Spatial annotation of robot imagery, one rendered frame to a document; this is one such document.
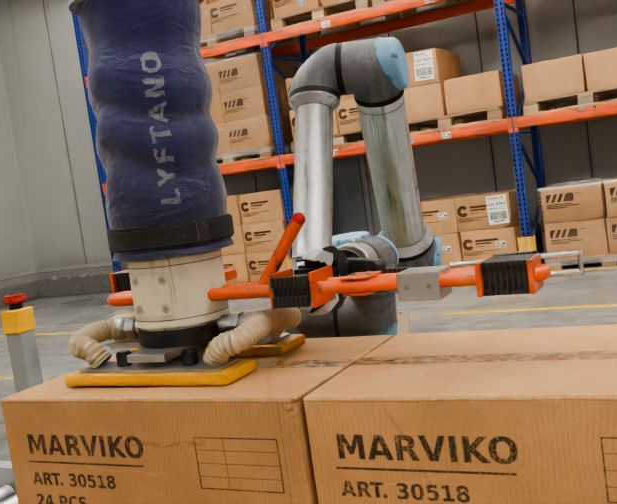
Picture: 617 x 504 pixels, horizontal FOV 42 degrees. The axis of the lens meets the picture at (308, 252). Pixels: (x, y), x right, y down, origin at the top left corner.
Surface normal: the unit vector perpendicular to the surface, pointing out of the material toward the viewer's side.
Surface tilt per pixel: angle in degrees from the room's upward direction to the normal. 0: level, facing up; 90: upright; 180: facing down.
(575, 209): 90
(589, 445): 90
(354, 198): 90
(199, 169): 78
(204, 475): 90
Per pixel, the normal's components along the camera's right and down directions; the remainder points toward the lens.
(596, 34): -0.46, 0.14
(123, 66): -0.11, -0.11
